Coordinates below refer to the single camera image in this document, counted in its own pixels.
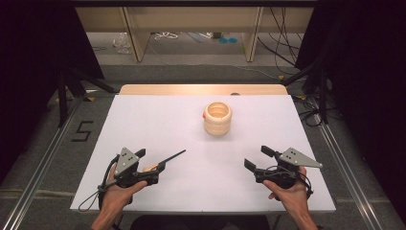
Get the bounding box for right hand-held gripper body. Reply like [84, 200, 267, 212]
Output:
[254, 147, 324, 190]

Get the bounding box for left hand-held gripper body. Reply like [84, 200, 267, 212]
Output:
[113, 147, 160, 190]

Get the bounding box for ribbed wooden pen holder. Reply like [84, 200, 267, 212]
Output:
[202, 101, 234, 137]

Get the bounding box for person's left hand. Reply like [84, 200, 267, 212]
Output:
[101, 164, 148, 214]

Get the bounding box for person's right hand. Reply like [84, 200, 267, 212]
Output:
[262, 166, 313, 214]

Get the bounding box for white board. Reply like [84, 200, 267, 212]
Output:
[69, 94, 337, 215]

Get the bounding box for black metal stand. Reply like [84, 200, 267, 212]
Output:
[282, 60, 330, 125]
[56, 67, 117, 128]

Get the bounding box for wooden table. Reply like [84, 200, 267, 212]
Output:
[119, 83, 289, 96]

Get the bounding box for black curtain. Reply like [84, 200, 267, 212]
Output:
[294, 0, 406, 223]
[0, 0, 105, 185]

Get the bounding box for clear plastic bag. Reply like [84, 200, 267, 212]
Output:
[111, 32, 133, 55]

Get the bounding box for blue round items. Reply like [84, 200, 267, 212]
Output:
[218, 36, 239, 45]

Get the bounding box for wooden shelf unit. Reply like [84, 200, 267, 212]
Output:
[75, 6, 316, 63]

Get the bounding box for right hand-held gripper cable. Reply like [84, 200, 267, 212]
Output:
[263, 165, 315, 200]

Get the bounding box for hand-held gripper cable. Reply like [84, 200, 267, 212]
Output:
[78, 153, 121, 214]
[263, 165, 315, 200]

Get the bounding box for black floor cables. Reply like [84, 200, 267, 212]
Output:
[292, 95, 324, 127]

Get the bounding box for aluminium floor rail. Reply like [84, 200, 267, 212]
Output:
[1, 98, 82, 230]
[313, 113, 381, 230]

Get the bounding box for left hand-held gripper cable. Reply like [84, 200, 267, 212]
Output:
[78, 153, 121, 214]

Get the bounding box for hanging black cables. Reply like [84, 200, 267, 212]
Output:
[256, 6, 305, 77]

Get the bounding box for white cable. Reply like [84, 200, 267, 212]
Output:
[154, 31, 179, 41]

